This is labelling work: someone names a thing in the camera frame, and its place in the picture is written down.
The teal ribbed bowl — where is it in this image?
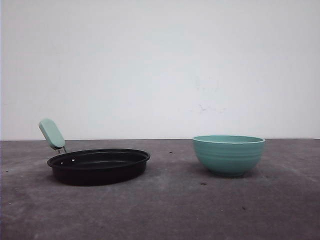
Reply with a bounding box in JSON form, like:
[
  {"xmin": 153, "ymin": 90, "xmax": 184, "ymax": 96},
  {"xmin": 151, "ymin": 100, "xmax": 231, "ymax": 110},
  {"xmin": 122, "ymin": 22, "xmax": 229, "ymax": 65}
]
[{"xmin": 192, "ymin": 135, "xmax": 266, "ymax": 177}]

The black frying pan green handle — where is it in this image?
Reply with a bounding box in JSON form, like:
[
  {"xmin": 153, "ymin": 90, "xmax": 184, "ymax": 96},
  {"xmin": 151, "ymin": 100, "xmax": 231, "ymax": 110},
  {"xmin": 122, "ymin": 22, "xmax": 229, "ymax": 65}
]
[{"xmin": 38, "ymin": 118, "xmax": 151, "ymax": 186}]

